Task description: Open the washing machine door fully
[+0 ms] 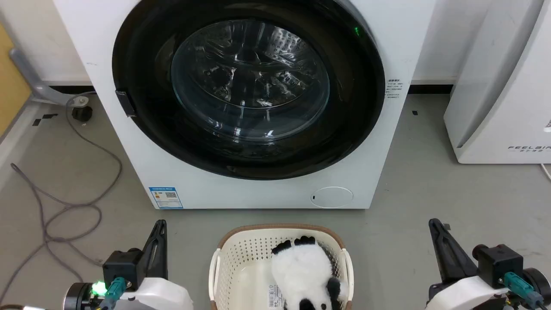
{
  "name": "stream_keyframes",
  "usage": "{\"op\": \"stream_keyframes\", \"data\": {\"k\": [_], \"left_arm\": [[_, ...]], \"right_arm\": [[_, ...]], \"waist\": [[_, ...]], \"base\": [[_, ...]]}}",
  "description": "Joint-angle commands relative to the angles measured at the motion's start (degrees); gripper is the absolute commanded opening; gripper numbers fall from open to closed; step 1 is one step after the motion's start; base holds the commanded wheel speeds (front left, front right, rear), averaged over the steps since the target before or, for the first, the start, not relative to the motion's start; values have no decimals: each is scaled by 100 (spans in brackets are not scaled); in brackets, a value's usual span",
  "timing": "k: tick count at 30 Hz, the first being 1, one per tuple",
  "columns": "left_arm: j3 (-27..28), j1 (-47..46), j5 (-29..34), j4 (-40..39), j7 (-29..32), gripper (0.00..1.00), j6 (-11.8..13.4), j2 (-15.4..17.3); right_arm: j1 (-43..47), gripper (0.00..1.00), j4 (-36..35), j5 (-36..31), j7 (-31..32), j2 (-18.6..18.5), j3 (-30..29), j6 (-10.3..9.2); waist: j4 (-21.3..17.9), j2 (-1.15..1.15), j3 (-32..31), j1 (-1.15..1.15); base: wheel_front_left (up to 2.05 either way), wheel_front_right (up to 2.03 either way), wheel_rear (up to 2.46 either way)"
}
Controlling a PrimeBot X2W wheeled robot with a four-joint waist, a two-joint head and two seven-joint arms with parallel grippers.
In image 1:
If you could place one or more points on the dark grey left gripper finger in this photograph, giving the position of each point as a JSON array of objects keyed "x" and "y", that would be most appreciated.
[{"x": 156, "y": 254}]

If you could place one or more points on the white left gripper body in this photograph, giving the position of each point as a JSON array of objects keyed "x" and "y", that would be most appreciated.
[{"x": 159, "y": 295}]

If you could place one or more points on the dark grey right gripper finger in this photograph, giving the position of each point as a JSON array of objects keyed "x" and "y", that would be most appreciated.
[{"x": 450, "y": 254}]

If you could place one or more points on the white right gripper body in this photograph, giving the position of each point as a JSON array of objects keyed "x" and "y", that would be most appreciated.
[{"x": 465, "y": 295}]

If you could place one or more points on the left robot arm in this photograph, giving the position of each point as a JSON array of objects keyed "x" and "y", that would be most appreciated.
[{"x": 79, "y": 297}]

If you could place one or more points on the white front-load washing machine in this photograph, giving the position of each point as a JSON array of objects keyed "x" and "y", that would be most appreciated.
[{"x": 241, "y": 193}]

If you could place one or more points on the black round washer door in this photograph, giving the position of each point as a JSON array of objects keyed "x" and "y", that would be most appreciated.
[{"x": 142, "y": 56}]

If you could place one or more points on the blue energy label sticker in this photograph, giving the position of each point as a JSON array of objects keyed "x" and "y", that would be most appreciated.
[{"x": 165, "y": 197}]

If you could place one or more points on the cream plastic laundry basket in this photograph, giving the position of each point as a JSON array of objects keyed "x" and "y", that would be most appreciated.
[{"x": 245, "y": 258}]

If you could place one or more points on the round white filter cover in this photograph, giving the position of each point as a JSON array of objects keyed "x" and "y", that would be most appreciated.
[{"x": 332, "y": 197}]

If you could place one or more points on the panda plush toy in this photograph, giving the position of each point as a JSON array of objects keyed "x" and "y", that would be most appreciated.
[{"x": 301, "y": 271}]

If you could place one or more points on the white appliance with grey lettering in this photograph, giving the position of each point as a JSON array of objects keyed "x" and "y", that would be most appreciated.
[{"x": 508, "y": 107}]

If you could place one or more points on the black caster foot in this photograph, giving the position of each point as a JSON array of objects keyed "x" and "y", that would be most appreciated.
[{"x": 82, "y": 113}]

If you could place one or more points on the small text sticker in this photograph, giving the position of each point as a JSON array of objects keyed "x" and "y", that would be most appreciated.
[{"x": 393, "y": 89}]

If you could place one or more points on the grey metal stand leg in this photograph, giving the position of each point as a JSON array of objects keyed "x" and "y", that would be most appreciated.
[{"x": 30, "y": 77}]

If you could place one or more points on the yellow wooden panel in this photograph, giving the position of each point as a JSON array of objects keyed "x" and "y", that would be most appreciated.
[{"x": 9, "y": 82}]

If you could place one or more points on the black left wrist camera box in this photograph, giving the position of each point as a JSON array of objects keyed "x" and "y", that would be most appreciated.
[{"x": 122, "y": 267}]

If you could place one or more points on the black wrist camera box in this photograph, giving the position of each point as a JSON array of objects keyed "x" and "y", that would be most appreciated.
[
  {"x": 122, "y": 267},
  {"x": 499, "y": 262}
]

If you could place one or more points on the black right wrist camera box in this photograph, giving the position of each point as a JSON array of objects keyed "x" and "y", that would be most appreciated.
[{"x": 499, "y": 262}]

